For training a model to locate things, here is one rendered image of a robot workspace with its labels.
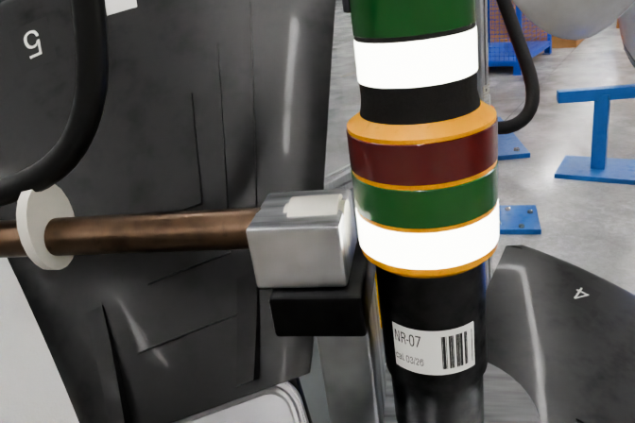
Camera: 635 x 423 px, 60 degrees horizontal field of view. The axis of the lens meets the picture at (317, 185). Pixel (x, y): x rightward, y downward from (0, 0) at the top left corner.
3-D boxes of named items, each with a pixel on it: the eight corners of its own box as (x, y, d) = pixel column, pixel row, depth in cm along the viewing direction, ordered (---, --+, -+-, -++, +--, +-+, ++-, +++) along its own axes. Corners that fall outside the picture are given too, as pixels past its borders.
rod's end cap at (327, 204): (277, 212, 17) (340, 209, 17) (290, 187, 19) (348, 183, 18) (286, 268, 18) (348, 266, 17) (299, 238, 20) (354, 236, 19)
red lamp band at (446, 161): (341, 191, 15) (336, 149, 15) (358, 141, 19) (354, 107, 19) (507, 182, 14) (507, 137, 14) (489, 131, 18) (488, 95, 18)
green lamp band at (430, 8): (346, 44, 14) (340, -6, 14) (359, 27, 17) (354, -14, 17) (483, 29, 13) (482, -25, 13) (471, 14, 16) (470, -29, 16)
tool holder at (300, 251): (278, 514, 19) (221, 264, 15) (315, 370, 25) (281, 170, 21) (561, 533, 17) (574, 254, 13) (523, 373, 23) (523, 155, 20)
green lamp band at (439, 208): (347, 233, 16) (342, 194, 15) (362, 176, 20) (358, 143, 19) (508, 227, 15) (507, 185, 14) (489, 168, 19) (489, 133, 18)
